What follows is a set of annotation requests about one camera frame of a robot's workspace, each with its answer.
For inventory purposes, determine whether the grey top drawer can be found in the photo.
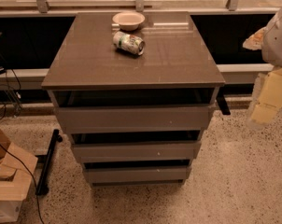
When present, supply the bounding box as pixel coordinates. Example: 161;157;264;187
56;105;215;134

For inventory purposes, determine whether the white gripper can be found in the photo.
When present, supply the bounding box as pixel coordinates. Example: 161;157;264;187
243;7;282;129

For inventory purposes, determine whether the black stand leg right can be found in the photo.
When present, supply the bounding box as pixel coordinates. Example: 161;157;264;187
216;88;231;116

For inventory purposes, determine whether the grey drawer cabinet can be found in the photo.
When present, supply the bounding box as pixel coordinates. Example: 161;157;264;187
40;11;226;187

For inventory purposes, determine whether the black floor cable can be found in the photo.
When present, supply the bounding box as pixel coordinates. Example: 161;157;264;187
0;133;46;224

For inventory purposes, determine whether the green white soda can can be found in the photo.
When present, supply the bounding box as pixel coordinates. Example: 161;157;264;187
113;31;145;56

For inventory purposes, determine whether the black stand leg left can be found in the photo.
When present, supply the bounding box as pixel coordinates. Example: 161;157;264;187
35;129;63;196

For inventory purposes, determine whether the grey drawer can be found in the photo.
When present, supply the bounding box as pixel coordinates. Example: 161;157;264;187
72;141;201;163
56;105;215;134
83;166;191;184

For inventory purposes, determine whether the grey bottom drawer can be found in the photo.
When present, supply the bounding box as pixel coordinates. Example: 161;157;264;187
83;166;191;184

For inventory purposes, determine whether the open cardboard box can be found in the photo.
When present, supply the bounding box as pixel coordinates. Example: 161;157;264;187
0;129;37;223

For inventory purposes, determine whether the white bowl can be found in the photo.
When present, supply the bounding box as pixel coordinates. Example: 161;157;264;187
112;12;145;31

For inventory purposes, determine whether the black shelf with wires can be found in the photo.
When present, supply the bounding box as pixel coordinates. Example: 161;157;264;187
0;32;22;120

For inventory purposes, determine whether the black stand leg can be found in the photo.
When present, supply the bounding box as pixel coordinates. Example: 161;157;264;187
35;129;63;196
216;88;231;116

